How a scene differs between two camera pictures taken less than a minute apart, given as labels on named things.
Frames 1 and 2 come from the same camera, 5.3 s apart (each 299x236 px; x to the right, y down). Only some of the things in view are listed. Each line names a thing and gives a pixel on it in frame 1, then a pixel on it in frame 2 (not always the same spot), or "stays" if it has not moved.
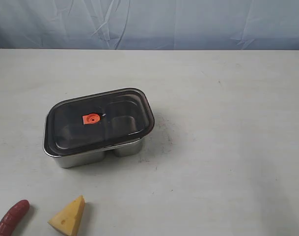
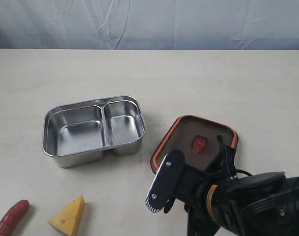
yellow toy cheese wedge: x=67 y=220 stays
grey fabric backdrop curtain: x=149 y=24 stays
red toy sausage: x=12 y=219 stays
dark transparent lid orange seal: x=96 y=120 to x=196 y=139
